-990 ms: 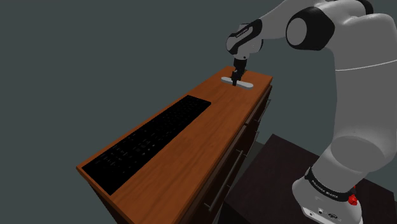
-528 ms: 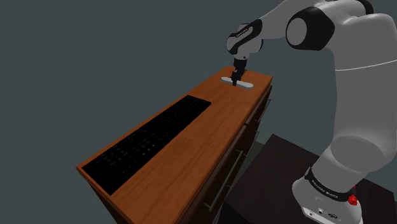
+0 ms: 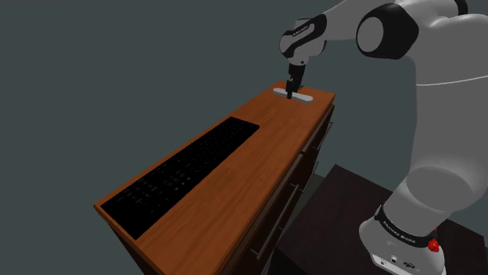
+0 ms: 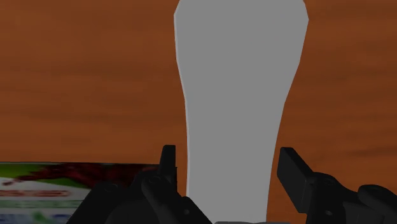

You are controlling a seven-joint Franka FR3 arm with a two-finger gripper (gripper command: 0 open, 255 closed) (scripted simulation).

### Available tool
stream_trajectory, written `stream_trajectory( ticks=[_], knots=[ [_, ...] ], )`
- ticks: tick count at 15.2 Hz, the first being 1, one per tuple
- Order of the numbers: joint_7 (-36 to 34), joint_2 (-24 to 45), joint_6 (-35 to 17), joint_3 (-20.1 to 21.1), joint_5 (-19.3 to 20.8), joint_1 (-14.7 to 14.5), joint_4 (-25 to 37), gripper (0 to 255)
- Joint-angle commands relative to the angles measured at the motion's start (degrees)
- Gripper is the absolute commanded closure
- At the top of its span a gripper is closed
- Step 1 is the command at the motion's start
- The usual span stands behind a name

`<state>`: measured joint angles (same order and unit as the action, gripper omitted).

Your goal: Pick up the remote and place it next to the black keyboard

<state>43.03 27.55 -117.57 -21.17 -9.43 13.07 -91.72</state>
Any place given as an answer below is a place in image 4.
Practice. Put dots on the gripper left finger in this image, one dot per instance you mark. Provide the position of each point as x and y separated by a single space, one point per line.
155 192

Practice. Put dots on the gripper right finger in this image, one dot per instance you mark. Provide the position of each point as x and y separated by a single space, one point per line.
322 192

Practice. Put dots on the colourful printed box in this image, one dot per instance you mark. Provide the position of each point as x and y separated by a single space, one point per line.
46 192

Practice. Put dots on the grey tall vase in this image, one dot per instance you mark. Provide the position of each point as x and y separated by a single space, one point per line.
235 108

